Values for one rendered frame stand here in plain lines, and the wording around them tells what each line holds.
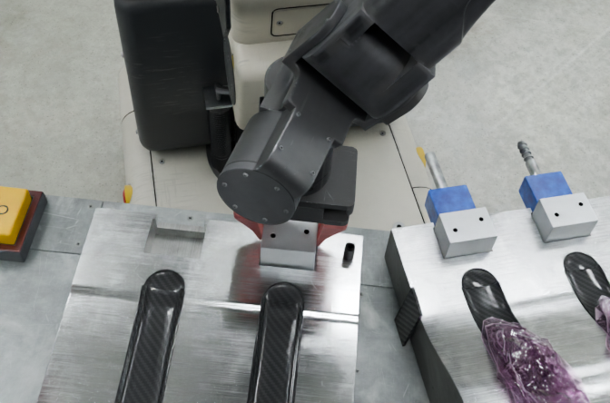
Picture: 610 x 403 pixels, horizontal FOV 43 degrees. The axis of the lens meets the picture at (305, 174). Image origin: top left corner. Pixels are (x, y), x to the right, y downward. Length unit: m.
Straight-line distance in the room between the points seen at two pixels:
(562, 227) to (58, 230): 0.53
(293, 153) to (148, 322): 0.27
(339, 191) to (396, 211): 0.89
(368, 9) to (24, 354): 0.49
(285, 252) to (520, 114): 1.51
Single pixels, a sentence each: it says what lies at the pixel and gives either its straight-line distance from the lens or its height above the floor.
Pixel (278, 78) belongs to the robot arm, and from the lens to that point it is 0.56.
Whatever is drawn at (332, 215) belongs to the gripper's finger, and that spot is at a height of 0.98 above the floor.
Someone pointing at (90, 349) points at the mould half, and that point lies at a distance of 0.70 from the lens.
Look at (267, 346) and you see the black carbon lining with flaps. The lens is 0.69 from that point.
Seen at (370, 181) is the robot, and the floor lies 0.28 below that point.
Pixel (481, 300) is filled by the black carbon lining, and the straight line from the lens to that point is 0.78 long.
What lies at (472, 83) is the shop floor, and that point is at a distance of 2.20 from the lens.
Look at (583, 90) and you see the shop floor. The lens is 2.29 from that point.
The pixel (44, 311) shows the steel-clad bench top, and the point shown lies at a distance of 0.83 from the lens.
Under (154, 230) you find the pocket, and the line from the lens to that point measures 0.77.
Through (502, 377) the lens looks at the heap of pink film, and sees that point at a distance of 0.70.
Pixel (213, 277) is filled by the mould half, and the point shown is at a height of 0.89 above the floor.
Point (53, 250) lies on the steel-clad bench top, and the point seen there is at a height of 0.80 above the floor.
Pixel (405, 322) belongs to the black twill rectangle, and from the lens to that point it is 0.78.
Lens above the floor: 1.51
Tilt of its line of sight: 52 degrees down
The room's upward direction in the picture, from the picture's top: 4 degrees clockwise
